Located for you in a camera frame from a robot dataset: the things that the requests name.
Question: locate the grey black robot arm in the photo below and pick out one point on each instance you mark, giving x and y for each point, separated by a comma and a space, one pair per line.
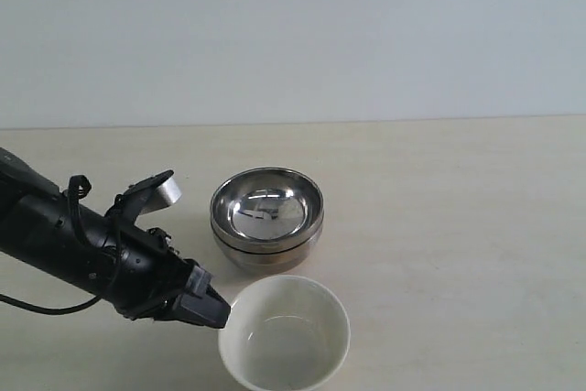
48, 228

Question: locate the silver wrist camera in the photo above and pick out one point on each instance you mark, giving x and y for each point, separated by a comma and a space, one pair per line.
153, 194

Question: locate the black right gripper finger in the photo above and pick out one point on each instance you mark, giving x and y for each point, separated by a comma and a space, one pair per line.
181, 311

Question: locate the ribbed stainless steel bowl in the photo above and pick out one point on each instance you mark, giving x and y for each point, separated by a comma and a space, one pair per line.
266, 210

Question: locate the white ceramic bowl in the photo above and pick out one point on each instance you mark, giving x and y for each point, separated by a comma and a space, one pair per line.
285, 332

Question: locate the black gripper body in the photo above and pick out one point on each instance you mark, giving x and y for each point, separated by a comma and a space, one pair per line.
142, 276

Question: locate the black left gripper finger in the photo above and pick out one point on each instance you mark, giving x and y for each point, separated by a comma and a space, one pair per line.
202, 297

